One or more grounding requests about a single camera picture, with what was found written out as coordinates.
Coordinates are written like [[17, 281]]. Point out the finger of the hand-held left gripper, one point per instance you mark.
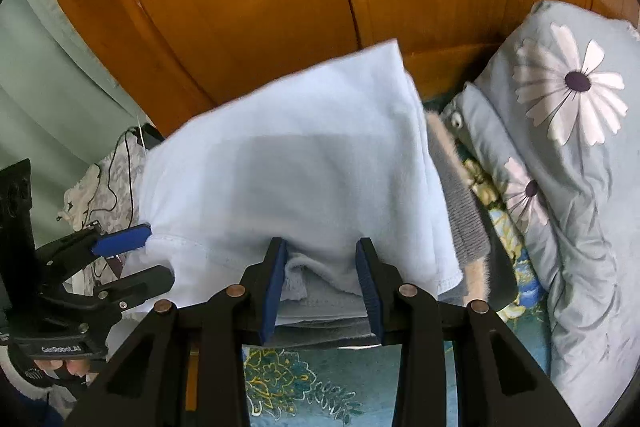
[[145, 282], [122, 239]]

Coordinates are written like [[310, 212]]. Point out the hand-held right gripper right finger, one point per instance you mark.
[[370, 292]]

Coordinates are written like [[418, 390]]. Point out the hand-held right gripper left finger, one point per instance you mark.
[[272, 287]]

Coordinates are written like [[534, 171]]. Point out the light blue printed T-shirt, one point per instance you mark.
[[300, 157]]

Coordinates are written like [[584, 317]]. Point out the person's left hand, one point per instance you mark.
[[65, 366]]

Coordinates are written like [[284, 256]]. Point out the grey patterned lace cloth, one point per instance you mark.
[[80, 197]]

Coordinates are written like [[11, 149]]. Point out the teal floral bed sheet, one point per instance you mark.
[[350, 382]]

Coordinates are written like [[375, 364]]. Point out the pink folded cloth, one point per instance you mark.
[[477, 279]]

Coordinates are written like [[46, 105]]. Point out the grey knit folded cloth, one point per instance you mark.
[[465, 217]]

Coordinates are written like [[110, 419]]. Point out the grey floral quilt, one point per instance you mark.
[[575, 207]]

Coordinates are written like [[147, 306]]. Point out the wooden headboard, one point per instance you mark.
[[250, 7]]

